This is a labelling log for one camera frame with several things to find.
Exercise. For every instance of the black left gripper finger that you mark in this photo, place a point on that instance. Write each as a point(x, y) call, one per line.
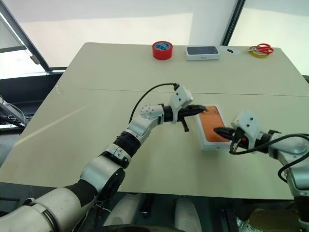
point(200, 109)
point(185, 124)

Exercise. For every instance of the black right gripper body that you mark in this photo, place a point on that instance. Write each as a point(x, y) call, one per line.
point(240, 137)

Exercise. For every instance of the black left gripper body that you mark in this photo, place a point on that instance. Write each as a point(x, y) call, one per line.
point(184, 113)

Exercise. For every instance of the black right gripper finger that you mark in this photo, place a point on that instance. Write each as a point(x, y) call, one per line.
point(230, 136)
point(225, 130)

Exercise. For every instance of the white box with white interior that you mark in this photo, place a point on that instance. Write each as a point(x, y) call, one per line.
point(210, 147)

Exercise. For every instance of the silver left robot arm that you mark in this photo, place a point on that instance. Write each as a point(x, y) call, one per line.
point(101, 169)

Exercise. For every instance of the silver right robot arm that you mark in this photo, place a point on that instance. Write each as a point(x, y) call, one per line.
point(294, 147)

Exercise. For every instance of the white boxed phone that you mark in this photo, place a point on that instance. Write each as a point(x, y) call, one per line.
point(202, 50)

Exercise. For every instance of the red tape roll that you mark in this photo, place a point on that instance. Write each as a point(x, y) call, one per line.
point(161, 54)

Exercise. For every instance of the yellow tape roll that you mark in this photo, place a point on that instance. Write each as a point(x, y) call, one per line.
point(256, 55)

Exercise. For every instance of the white sneaker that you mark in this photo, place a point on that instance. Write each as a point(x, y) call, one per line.
point(243, 224)

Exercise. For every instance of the black bar under table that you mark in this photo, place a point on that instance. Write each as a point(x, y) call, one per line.
point(147, 204)

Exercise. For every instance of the white rounded shell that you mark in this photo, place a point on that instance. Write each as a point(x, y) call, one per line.
point(187, 215)
point(125, 209)

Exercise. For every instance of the dark window ledge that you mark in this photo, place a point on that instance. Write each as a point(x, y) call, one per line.
point(29, 84)

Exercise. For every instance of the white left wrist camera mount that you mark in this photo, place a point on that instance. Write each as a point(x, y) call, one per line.
point(182, 96)

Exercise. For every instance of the dark upright window post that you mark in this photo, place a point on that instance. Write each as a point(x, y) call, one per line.
point(233, 21)

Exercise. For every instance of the dark slanted window frame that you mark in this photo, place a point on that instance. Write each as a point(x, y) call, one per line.
point(26, 38)

